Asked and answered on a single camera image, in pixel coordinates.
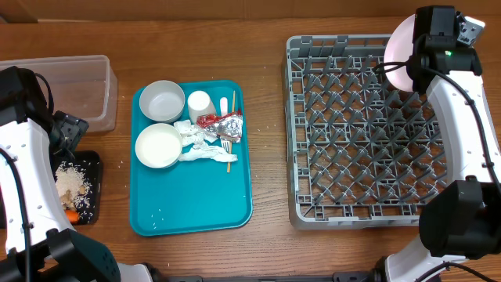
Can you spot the food waste pile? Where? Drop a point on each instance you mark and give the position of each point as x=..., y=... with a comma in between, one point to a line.
x=73, y=186

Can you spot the aluminium foil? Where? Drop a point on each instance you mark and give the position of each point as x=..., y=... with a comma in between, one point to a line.
x=220, y=129

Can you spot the black plastic bin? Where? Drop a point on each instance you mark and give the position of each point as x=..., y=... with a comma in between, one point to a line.
x=91, y=162

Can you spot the white napkin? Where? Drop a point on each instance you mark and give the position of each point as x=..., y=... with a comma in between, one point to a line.
x=205, y=151
x=193, y=135

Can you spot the white bowl with peanuts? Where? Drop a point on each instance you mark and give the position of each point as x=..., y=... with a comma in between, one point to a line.
x=158, y=146

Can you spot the white paper cup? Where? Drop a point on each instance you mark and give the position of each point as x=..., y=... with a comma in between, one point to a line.
x=199, y=104

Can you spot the grey dishwasher rack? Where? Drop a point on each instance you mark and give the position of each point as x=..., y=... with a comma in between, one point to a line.
x=360, y=152

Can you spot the clear plastic bin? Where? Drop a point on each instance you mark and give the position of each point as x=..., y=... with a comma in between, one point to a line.
x=83, y=86

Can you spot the white round plate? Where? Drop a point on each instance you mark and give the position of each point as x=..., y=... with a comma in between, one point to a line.
x=399, y=48

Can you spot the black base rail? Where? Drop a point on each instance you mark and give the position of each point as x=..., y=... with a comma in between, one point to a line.
x=336, y=277

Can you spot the wooden chopstick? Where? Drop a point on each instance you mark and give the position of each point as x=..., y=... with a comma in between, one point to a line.
x=228, y=142

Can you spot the grey bowl with rice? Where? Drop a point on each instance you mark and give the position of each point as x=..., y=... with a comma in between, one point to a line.
x=162, y=101

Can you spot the orange carrot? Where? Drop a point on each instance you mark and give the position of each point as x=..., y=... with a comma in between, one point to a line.
x=72, y=216

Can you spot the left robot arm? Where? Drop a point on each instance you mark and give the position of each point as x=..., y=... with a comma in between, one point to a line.
x=41, y=243

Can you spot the teal plastic tray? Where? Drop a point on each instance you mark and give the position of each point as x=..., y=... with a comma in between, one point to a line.
x=191, y=196

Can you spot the red sauce packet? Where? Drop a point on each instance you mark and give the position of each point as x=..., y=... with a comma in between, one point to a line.
x=206, y=120

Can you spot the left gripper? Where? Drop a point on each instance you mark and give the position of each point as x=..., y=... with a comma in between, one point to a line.
x=72, y=127

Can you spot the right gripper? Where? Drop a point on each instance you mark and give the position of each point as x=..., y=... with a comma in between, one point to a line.
x=480, y=61

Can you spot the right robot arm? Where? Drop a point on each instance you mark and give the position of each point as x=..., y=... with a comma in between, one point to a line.
x=463, y=222

